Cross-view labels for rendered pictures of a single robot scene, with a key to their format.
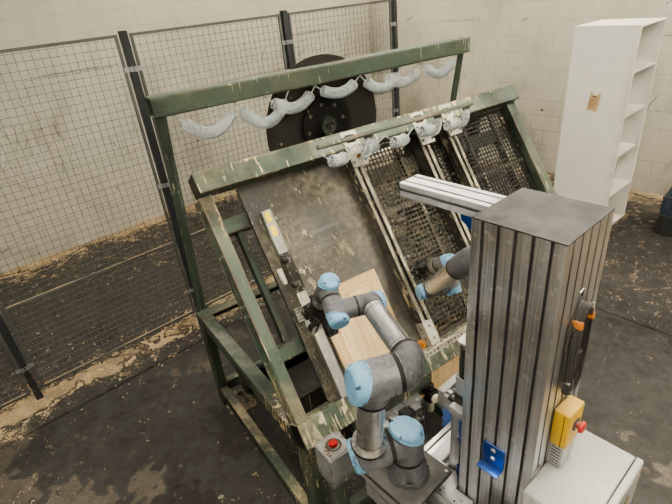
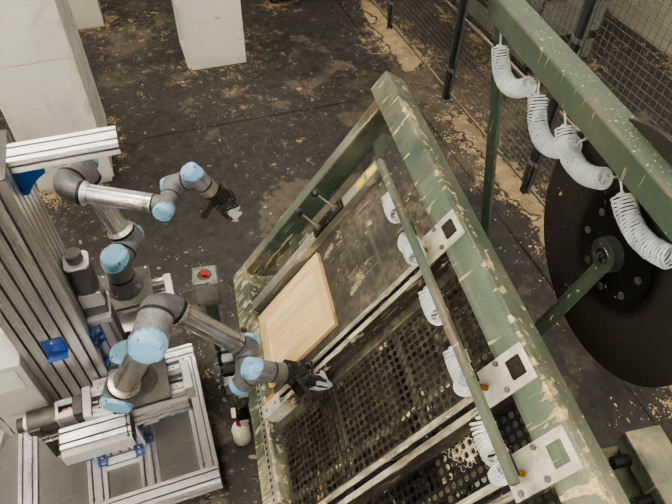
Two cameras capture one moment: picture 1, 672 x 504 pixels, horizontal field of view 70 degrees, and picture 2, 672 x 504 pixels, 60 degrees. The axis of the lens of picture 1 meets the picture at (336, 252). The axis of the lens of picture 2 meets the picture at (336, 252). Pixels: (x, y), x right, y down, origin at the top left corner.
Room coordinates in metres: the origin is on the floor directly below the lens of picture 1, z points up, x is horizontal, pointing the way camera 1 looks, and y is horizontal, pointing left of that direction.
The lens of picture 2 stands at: (2.52, -1.39, 3.12)
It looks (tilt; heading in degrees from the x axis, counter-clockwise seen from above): 48 degrees down; 108
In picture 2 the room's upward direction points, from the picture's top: 2 degrees clockwise
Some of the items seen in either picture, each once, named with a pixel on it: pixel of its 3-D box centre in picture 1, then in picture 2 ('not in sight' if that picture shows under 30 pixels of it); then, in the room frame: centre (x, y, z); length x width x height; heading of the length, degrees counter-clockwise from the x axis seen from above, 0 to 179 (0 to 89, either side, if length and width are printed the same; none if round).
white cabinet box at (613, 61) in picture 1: (601, 129); not in sight; (4.89, -2.90, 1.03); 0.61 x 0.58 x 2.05; 129
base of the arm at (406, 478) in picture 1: (407, 461); (123, 280); (1.12, -0.17, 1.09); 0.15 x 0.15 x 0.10
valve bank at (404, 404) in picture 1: (403, 421); (232, 375); (1.65, -0.24, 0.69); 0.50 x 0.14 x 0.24; 122
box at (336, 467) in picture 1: (335, 459); (206, 286); (1.35, 0.09, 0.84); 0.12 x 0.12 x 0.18; 32
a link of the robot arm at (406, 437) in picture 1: (404, 439); (117, 262); (1.12, -0.17, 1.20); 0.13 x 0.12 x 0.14; 104
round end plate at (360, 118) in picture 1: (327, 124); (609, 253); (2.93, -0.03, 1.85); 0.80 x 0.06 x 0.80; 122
